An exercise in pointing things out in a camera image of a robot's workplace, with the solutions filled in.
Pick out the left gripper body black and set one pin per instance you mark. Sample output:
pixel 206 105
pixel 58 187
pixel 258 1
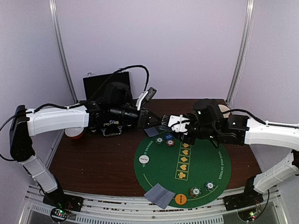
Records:
pixel 140 123

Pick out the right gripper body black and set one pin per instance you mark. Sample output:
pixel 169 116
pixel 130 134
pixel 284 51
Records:
pixel 189 136

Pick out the single playing card blue back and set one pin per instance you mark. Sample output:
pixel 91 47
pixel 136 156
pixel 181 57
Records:
pixel 151 132

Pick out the deck of cards clear box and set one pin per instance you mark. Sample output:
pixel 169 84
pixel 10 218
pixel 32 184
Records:
pixel 165 128

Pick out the green twenty chip stack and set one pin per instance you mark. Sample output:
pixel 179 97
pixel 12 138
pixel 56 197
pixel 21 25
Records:
pixel 159 140

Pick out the blue small blind button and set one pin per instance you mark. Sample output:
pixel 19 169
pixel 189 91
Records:
pixel 168 137

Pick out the white dealer button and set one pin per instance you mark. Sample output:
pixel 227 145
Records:
pixel 143 159

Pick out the orange big blind button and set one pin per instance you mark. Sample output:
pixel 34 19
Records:
pixel 180 199

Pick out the dealt playing cards blue back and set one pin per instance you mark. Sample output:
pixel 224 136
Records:
pixel 163 199

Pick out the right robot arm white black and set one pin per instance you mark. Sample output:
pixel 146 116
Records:
pixel 209 122

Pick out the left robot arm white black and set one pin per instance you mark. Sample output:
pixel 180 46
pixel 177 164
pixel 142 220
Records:
pixel 27 123

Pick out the round green poker mat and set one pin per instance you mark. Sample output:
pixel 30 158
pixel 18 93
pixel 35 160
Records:
pixel 183 166

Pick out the white patterned mug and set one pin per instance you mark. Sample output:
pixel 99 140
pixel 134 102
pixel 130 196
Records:
pixel 224 110

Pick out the black poker chip case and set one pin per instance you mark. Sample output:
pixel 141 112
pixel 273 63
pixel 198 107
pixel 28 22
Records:
pixel 106 92

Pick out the white orange bowl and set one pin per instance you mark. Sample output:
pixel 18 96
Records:
pixel 74 133

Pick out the right circuit board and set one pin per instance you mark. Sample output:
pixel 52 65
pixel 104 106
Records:
pixel 248 215

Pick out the circuit board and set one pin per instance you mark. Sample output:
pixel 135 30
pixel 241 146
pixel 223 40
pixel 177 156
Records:
pixel 58 215
pixel 248 215

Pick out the left circuit board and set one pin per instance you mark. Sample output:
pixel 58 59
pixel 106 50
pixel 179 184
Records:
pixel 58 215

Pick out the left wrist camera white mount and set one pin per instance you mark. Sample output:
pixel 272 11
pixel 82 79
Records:
pixel 145 97

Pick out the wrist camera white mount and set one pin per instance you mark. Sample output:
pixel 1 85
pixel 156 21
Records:
pixel 145 97
pixel 176 123

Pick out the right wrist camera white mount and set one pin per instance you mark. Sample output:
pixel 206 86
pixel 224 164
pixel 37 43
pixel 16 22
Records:
pixel 176 123

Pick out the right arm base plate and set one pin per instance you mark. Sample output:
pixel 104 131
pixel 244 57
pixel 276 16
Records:
pixel 238 201

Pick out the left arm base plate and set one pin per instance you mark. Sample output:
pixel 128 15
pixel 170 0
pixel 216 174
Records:
pixel 64 202

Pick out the left aluminium frame post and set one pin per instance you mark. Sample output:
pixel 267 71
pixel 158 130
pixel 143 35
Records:
pixel 55 20

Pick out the aluminium frame post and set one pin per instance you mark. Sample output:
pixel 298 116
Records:
pixel 55 20
pixel 247 27

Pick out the right aluminium frame post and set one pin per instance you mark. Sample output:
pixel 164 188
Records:
pixel 247 27

